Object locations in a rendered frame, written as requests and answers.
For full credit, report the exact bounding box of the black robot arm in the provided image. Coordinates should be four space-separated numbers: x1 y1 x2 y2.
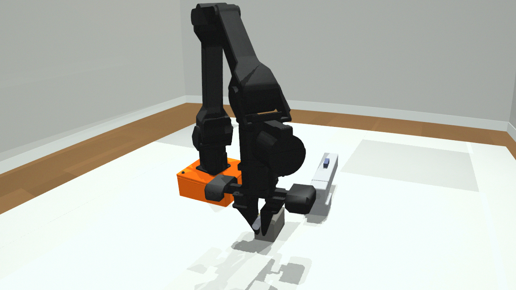
191 3 306 178

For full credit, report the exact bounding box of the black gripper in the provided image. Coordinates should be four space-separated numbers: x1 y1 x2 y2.
204 156 316 236

